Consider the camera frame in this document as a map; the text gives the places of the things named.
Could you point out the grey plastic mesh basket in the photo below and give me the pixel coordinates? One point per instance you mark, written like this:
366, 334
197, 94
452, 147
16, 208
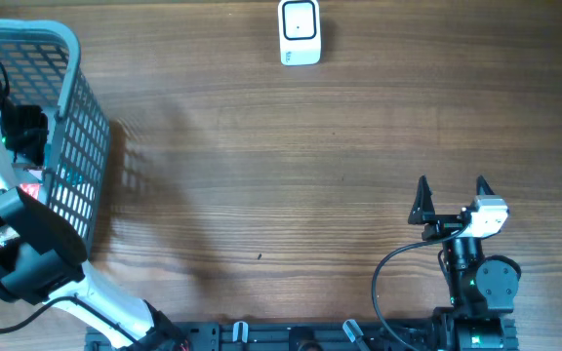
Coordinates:
40, 65

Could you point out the white barcode scanner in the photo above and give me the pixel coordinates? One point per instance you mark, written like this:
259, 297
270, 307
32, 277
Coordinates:
299, 30

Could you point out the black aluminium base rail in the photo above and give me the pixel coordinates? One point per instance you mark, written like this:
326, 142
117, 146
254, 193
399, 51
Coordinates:
423, 335

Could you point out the red Kleenex tissue pack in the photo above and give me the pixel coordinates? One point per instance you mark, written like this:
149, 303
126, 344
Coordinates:
32, 189

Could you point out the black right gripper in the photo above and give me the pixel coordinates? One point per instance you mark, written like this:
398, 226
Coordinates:
423, 212

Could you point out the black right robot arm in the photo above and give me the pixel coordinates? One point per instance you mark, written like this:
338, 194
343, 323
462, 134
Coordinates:
482, 287

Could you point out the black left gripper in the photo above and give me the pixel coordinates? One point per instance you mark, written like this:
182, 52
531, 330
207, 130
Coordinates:
39, 122

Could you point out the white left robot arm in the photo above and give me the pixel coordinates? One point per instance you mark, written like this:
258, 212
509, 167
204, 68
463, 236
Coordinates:
44, 262

